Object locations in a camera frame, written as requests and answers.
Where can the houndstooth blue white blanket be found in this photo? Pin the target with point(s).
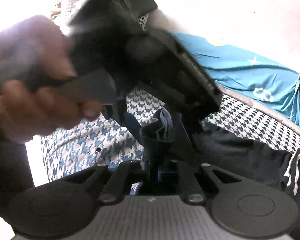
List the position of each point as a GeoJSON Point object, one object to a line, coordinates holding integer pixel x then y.
{"type": "Point", "coordinates": [105, 142]}

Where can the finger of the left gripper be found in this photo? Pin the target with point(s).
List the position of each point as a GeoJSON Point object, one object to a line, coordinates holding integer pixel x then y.
{"type": "Point", "coordinates": [132, 124]}

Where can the black t-shirt white stripes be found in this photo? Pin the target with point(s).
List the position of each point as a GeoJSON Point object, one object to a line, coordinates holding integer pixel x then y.
{"type": "Point", "coordinates": [254, 160]}

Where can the white perforated laundry basket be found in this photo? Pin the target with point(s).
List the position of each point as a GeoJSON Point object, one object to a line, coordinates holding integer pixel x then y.
{"type": "Point", "coordinates": [143, 20]}

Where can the person left hand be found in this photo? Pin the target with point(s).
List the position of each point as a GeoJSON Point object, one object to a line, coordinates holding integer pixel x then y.
{"type": "Point", "coordinates": [36, 108]}

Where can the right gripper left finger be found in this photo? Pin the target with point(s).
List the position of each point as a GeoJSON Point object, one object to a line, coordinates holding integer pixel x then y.
{"type": "Point", "coordinates": [121, 180]}

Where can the blue cartoon print bedsheet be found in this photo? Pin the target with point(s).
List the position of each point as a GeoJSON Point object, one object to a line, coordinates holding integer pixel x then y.
{"type": "Point", "coordinates": [248, 73]}

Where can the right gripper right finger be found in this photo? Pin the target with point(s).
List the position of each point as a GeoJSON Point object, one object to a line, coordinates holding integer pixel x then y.
{"type": "Point", "coordinates": [176, 178]}

